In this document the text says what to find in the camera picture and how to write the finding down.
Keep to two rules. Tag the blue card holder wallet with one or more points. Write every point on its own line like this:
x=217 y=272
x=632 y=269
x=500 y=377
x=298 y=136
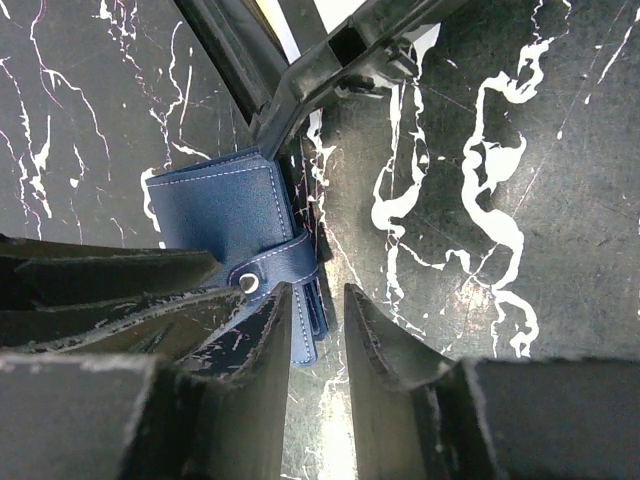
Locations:
x=237 y=208

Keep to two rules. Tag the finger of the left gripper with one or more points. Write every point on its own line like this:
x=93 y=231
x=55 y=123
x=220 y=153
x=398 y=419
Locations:
x=173 y=325
x=38 y=273

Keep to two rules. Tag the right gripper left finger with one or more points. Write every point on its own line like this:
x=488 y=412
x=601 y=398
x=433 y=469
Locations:
x=217 y=413

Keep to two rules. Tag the black card tray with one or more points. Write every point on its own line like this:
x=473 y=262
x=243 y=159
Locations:
x=369 y=51

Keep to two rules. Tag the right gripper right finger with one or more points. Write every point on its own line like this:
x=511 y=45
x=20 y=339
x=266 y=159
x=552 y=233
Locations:
x=419 y=415

